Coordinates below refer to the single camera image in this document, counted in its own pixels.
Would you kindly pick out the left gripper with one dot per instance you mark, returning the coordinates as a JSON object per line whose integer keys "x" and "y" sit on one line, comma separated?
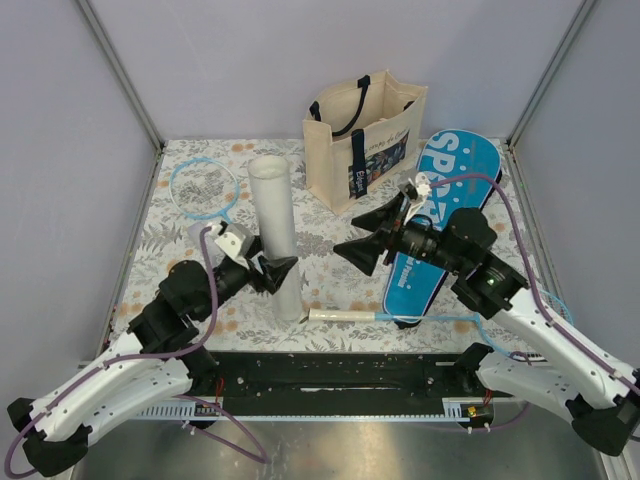
{"x": 275, "y": 269}

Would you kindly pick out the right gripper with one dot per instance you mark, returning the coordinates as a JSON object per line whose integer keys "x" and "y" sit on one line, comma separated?
{"x": 363, "y": 253}

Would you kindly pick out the clear plastic tube cap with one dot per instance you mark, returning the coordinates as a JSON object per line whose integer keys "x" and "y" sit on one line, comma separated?
{"x": 194, "y": 232}

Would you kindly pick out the white shuttlecock tube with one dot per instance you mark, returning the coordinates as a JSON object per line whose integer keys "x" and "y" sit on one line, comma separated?
{"x": 271, "y": 191}

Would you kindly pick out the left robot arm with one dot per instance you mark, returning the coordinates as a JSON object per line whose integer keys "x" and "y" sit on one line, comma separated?
{"x": 160, "y": 355}

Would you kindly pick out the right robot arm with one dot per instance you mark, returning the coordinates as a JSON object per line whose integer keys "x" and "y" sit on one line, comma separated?
{"x": 597, "y": 394}

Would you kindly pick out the light blue racket right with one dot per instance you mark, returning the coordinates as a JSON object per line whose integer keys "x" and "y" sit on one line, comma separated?
{"x": 350, "y": 316}

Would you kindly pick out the light blue racket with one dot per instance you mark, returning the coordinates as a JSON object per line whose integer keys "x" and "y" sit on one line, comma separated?
{"x": 203, "y": 189}
{"x": 350, "y": 316}

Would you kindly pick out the light blue racket left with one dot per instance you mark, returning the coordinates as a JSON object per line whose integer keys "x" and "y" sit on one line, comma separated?
{"x": 203, "y": 189}

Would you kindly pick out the beige canvas tote bag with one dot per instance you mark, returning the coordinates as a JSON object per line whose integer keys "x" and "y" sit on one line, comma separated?
{"x": 357, "y": 133}

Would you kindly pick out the blue racket cover bag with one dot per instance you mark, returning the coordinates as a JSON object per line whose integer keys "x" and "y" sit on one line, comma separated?
{"x": 413, "y": 285}

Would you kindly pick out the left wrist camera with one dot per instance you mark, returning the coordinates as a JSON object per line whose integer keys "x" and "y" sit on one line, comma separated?
{"x": 234, "y": 240}

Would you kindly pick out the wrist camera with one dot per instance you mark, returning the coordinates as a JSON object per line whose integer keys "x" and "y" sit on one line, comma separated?
{"x": 417, "y": 190}
{"x": 234, "y": 240}

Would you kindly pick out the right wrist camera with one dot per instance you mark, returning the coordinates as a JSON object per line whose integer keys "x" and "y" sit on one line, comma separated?
{"x": 417, "y": 190}

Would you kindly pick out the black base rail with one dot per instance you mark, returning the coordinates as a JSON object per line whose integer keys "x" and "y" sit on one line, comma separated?
{"x": 327, "y": 385}

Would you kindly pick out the aluminium frame post left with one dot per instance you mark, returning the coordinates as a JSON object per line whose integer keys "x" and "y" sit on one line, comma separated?
{"x": 102, "y": 38}

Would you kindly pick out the aluminium frame post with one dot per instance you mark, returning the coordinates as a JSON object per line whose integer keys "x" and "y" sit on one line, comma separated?
{"x": 102, "y": 38}
{"x": 569, "y": 38}

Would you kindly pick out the aluminium frame post right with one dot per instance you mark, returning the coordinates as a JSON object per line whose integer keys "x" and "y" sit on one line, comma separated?
{"x": 569, "y": 38}

